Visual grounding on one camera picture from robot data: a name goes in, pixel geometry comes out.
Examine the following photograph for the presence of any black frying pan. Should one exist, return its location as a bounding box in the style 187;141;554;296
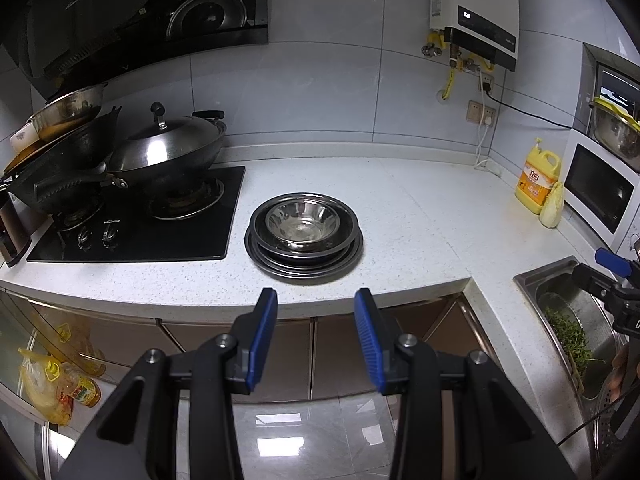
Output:
2;106;124;217

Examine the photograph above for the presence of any black wok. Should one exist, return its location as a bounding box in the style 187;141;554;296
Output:
107;110;229;202

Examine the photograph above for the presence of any steel basin with brown liquid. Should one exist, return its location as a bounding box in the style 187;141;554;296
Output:
27;82;109;144

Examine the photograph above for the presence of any wooden board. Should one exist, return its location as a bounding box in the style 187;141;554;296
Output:
2;137;67;176

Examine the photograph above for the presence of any yellow oil bottle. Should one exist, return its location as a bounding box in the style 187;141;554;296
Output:
18;347;77;427

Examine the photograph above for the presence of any metal window frame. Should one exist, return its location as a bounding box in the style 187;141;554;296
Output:
579;42;640;133

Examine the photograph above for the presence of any large steel bowl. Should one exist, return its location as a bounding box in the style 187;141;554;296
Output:
264;198;337;252

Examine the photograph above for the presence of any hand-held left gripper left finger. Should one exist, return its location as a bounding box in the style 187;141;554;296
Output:
55;287;279;480

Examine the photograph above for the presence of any beige wall outlet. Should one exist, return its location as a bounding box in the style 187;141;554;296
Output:
465;100;497;127

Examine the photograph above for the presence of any white microwave oven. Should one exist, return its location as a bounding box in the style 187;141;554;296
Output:
562;130;640;257

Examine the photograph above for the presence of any steel kitchen sink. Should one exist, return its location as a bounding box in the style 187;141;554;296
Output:
513;256;632;411

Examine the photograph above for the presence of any steel basin with greens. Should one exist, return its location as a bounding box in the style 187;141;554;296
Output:
537;292;627;402

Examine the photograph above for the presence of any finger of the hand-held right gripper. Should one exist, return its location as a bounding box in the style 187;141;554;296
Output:
571;263;621;302
595;247;634;277

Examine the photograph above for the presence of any yellow detergent bottle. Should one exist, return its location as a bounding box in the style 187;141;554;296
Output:
515;138;562;216

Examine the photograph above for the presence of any small white bowl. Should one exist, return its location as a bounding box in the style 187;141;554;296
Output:
9;122;41;154

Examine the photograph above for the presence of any medium steel plate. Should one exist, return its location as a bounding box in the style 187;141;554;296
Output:
249;192;360;267

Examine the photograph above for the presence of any black glass gas stove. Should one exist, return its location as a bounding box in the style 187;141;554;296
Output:
26;166;247;264

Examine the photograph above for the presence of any perforated steel steamer tray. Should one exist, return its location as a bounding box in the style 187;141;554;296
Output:
592;370;640;480

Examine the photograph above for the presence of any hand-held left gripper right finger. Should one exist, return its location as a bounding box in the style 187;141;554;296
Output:
353;288;576;480

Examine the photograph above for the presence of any cooking oil bottle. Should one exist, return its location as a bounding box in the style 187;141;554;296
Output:
47;360;104;409

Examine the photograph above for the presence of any black range hood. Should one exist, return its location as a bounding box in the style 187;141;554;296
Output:
0;0;270;102

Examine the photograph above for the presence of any pale napa cabbage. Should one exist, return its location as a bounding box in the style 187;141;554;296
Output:
538;181;566;230

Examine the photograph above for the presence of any steel wok lid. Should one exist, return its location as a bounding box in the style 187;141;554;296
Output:
124;102;227;168

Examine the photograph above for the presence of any large steel plate with label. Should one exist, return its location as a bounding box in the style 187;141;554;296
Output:
244;212;364;286

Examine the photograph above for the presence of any steel bowl with yellow rim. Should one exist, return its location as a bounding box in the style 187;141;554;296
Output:
588;97;640;172

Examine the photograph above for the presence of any black power cable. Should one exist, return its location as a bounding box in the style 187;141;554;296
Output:
480;72;574;132

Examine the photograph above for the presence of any white power cable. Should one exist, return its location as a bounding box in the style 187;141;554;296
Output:
473;114;502;177

